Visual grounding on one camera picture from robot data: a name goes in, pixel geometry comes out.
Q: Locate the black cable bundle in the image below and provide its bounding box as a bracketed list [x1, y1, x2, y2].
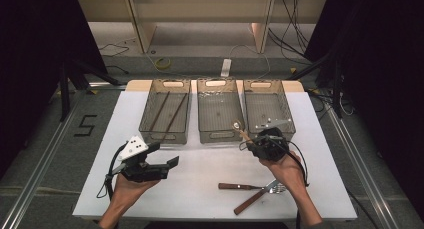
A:
[267, 0, 312, 62]

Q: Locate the black metal stand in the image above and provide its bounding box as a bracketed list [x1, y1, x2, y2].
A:
[287, 52, 345, 119]
[59, 57, 123, 123]

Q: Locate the white power strip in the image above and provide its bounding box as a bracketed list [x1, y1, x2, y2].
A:
[220, 58, 233, 78]

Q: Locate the aluminium floor rail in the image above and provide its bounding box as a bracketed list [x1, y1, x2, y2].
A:
[324, 107, 403, 229]
[0, 88, 86, 229]

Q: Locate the person's left hand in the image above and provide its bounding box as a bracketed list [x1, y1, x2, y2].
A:
[110, 173, 161, 209]

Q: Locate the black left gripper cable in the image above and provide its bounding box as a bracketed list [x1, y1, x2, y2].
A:
[95, 142, 130, 201]

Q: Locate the white table sheet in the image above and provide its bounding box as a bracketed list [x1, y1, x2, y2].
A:
[72, 90, 358, 221]

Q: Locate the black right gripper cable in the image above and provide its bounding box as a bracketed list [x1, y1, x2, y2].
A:
[266, 137, 310, 229]

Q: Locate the yellow-green cable coil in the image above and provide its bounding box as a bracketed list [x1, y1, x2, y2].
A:
[154, 56, 173, 71]

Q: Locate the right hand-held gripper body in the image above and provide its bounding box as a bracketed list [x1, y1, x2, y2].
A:
[246, 119, 294, 162]

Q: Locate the wooden-handled metal fork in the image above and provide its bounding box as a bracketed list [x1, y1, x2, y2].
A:
[218, 182, 287, 194]

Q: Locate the beige shelf unit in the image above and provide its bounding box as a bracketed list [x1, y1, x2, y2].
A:
[76, 0, 329, 55]

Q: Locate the thin black floor cable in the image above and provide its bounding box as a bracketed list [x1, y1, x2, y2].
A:
[98, 42, 131, 58]

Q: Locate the black curtain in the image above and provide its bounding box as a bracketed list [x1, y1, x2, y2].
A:
[0, 0, 108, 177]
[304, 0, 424, 220]

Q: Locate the smoky clear plastic bin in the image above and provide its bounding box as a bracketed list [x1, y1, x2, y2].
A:
[138, 78, 192, 145]
[243, 78, 297, 142]
[196, 78, 247, 144]

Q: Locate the white floor cable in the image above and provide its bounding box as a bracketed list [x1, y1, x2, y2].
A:
[229, 43, 272, 81]

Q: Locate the short aluminium rail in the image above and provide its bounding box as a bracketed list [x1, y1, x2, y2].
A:
[87, 82, 129, 90]

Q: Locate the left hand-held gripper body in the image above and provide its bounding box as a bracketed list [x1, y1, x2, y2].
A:
[111, 135, 170, 184]

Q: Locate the person's right hand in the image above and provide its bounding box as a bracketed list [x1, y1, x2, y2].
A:
[258, 150, 308, 196]

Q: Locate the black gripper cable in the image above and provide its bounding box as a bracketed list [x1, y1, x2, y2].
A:
[95, 142, 130, 201]
[266, 137, 310, 229]

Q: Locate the wooden-handled spoon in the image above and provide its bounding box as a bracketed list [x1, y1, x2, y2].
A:
[232, 119, 255, 145]

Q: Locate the wooden-handled metal knife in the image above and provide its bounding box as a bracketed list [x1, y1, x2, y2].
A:
[233, 178, 280, 216]

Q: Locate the brown wooden chopstick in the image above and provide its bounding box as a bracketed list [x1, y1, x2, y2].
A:
[148, 90, 171, 133]
[161, 92, 189, 143]

